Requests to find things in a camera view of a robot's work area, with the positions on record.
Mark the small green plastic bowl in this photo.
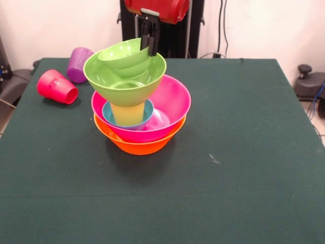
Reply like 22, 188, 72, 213
97, 38, 151, 79

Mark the light blue plastic bowl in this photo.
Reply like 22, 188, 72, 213
102, 98, 155, 131

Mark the large green plastic bowl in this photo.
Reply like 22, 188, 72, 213
83, 45, 168, 108

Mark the dark green tablecloth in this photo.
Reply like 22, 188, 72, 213
0, 57, 325, 244

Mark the black floor stand base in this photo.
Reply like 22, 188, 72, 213
0, 68, 33, 107
294, 64, 325, 101

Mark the orange plastic bowl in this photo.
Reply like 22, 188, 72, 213
93, 113, 187, 156

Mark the purple plastic cup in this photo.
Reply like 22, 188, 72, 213
66, 46, 94, 84

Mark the red plastic cup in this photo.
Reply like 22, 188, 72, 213
36, 69, 79, 105

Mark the black wall cable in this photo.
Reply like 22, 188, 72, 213
217, 0, 224, 53
223, 0, 229, 56

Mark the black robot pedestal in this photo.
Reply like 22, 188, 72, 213
117, 0, 205, 58

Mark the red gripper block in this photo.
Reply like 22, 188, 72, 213
123, 0, 191, 57

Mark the yellow plastic cup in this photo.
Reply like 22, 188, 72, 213
109, 99, 146, 127

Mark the black equipment box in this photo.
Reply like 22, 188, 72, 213
0, 35, 13, 81

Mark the blue cable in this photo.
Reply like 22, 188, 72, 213
306, 80, 325, 120

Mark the pink plastic bowl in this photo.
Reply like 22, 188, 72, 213
91, 74, 192, 143

